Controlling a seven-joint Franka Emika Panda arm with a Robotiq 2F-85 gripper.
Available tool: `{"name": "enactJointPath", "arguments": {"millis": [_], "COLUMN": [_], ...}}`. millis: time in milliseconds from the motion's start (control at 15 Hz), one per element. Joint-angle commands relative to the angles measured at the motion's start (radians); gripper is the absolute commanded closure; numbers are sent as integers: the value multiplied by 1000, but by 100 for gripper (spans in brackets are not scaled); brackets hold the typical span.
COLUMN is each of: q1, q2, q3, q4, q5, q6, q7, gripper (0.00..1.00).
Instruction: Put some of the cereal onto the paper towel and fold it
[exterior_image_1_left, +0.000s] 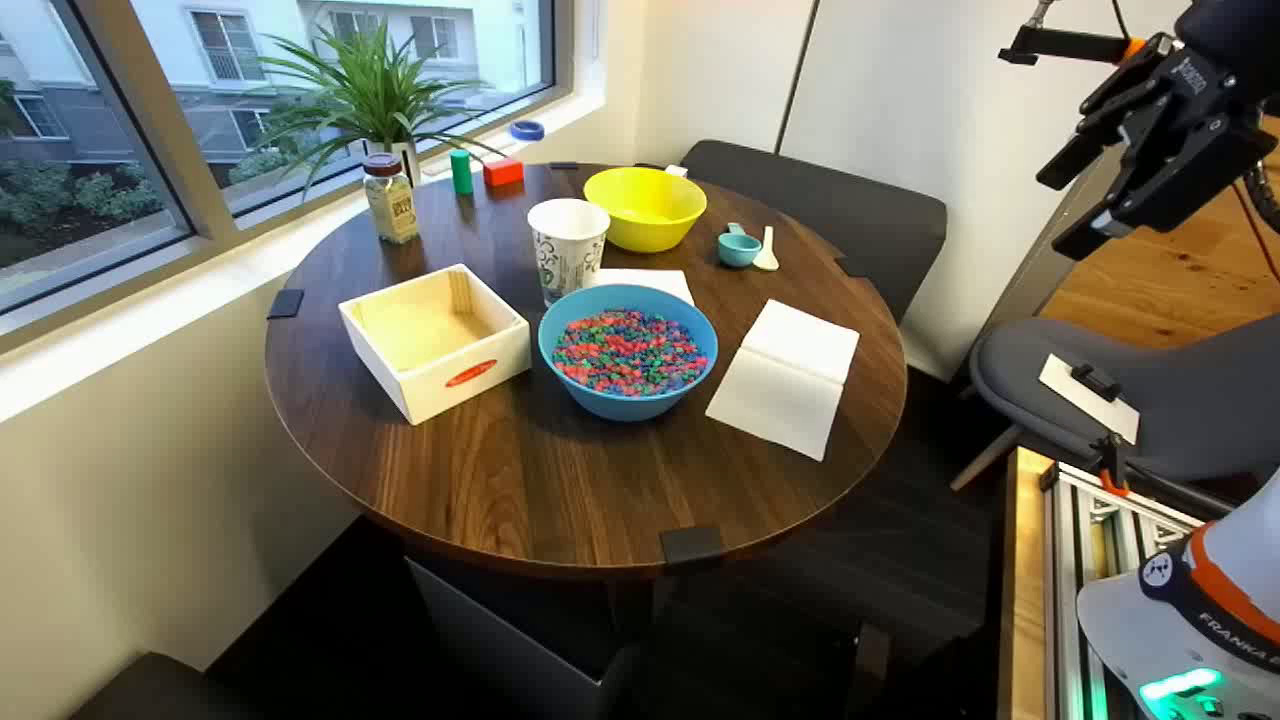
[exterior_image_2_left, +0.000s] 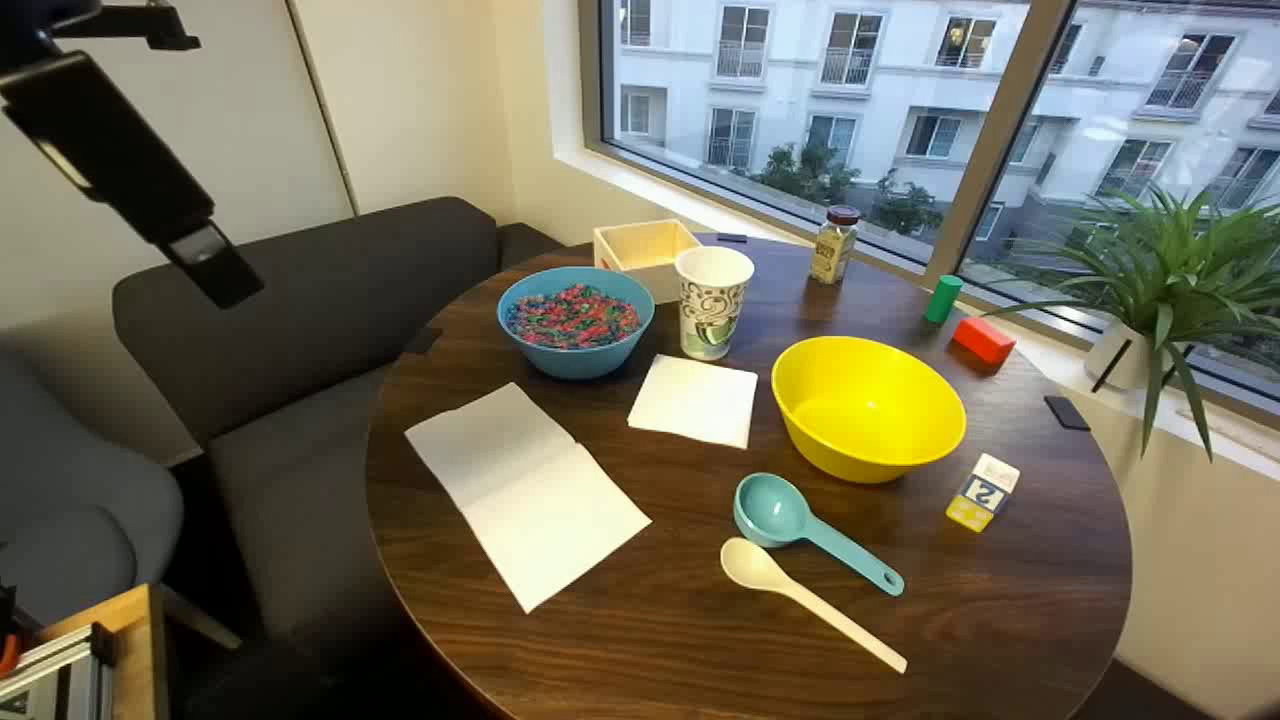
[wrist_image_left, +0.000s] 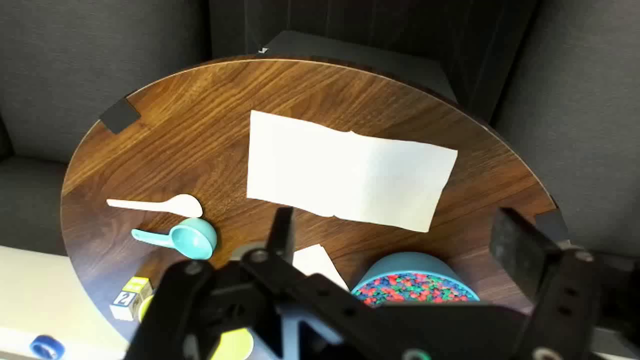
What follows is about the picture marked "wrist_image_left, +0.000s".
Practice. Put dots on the blue cap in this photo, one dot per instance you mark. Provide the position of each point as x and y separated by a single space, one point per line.
46 347

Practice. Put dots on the teal measuring scoop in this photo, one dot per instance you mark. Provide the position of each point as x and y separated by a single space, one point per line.
193 239

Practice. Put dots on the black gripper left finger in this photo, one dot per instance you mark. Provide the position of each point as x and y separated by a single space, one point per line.
200 313

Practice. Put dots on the large white paper towel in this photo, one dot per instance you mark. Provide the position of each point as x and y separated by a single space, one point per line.
347 167

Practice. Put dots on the blue bowl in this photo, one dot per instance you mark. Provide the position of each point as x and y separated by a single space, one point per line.
413 262

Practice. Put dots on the yellow bowl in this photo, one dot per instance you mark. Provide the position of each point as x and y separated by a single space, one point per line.
232 344

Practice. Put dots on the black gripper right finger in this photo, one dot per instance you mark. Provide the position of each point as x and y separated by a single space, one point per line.
560 300

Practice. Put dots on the colourful cereal pile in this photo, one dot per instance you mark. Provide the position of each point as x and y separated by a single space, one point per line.
413 290

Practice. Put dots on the small square white napkin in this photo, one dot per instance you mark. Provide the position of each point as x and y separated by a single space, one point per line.
318 262

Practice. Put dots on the white plastic spoon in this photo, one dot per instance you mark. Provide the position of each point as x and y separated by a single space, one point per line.
181 204

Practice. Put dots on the small yellow white box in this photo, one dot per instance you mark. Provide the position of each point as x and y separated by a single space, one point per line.
131 300

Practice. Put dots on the black tape patch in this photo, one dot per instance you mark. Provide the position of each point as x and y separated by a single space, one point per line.
121 115

